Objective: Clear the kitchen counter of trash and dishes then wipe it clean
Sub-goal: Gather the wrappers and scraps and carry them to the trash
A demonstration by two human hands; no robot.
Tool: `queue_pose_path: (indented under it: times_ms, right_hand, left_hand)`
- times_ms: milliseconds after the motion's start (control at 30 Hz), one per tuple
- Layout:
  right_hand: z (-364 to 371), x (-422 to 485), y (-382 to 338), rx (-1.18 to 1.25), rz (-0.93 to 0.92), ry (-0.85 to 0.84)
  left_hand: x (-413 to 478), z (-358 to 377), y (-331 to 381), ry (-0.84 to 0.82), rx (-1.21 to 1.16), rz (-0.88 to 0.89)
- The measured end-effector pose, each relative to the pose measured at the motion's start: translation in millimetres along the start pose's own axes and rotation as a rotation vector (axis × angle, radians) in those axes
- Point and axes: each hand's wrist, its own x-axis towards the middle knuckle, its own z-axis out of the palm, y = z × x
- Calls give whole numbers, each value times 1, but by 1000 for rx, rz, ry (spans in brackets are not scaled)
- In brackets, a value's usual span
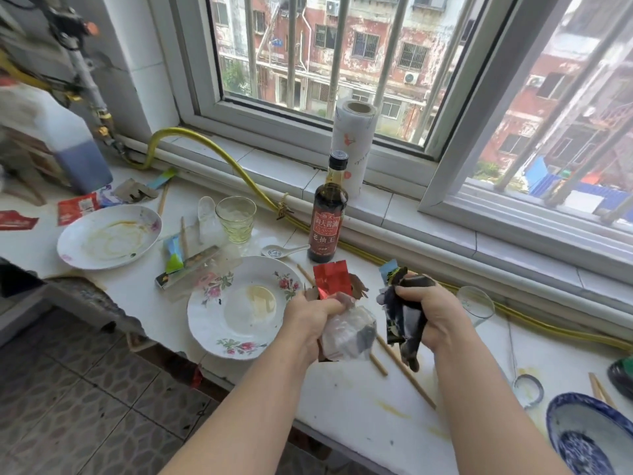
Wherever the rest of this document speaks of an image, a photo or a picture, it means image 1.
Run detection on long yellow gas hose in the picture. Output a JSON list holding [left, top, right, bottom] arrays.
[[126, 127, 633, 352]]

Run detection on blue patterned bowl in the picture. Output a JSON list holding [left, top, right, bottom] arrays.
[[545, 392, 633, 475]]

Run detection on dark soy sauce bottle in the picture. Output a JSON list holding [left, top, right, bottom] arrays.
[[307, 149, 349, 265]]

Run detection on long white horizontal pipe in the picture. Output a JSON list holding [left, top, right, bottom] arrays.
[[116, 135, 633, 342]]

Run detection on green tinted glass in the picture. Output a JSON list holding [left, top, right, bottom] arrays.
[[215, 196, 258, 245]]

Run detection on paper towel roll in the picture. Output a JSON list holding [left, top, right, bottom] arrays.
[[330, 98, 379, 199]]

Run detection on black solenoid valve red button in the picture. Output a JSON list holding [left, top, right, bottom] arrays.
[[49, 7, 100, 43]]

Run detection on floral rose plate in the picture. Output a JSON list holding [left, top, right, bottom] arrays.
[[187, 255, 305, 362]]

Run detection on person's right hand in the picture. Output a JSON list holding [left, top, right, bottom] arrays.
[[395, 284, 475, 357]]

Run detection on yellow hose metal ends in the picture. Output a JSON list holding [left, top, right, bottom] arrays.
[[0, 46, 55, 92]]

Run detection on white window frame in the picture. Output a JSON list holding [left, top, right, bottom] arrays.
[[148, 0, 633, 312]]

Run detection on red brick apartment building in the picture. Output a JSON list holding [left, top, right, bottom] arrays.
[[210, 0, 633, 223]]

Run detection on white round soup spoon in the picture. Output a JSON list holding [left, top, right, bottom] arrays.
[[504, 316, 545, 410]]

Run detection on plastic jug orange cap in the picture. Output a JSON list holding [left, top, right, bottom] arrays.
[[0, 83, 113, 196]]

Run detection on black wrapper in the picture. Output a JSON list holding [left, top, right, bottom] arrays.
[[377, 265, 438, 374]]

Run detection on person's left forearm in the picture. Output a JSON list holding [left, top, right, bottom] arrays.
[[160, 340, 322, 475]]

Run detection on person's right forearm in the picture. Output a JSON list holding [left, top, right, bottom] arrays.
[[433, 331, 574, 475]]

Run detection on grey window security bars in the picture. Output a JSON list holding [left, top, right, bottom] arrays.
[[242, 0, 633, 223]]

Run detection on person's left hand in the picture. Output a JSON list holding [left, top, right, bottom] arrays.
[[279, 293, 348, 367]]

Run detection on clear bottle green cap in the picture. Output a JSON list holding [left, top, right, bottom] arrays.
[[607, 356, 633, 401]]

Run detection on bundle of wooden chopsticks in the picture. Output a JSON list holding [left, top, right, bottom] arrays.
[[587, 373, 607, 404], [374, 334, 438, 410]]

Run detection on clear drinking glass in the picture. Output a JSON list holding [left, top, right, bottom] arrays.
[[454, 285, 497, 328]]

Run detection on blue patterned ceramic spoon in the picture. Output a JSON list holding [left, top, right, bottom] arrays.
[[260, 243, 311, 261]]

